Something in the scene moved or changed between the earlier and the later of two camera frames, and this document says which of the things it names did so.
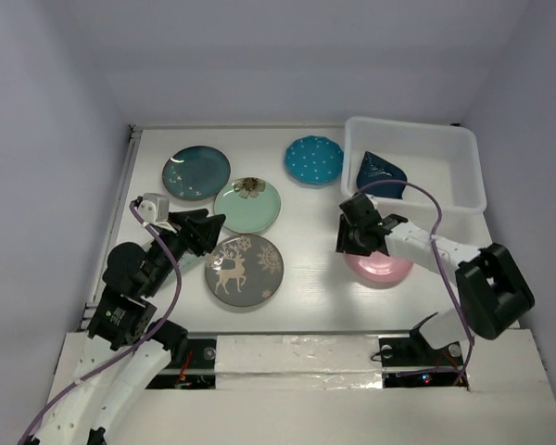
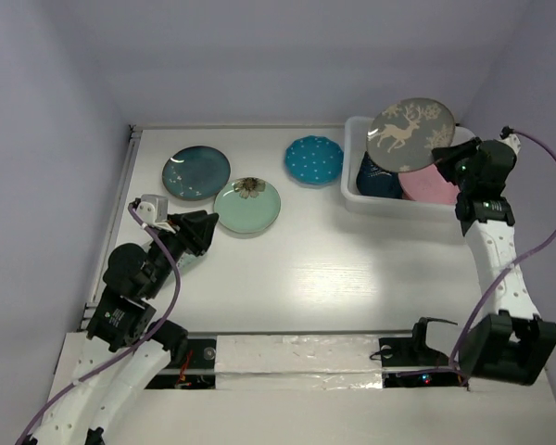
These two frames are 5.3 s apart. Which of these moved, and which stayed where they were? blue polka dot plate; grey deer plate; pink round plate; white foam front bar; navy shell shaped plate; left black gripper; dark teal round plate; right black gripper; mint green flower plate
Moved: right black gripper; pink round plate; grey deer plate
Stayed: white foam front bar; left black gripper; dark teal round plate; mint green flower plate; blue polka dot plate; navy shell shaped plate
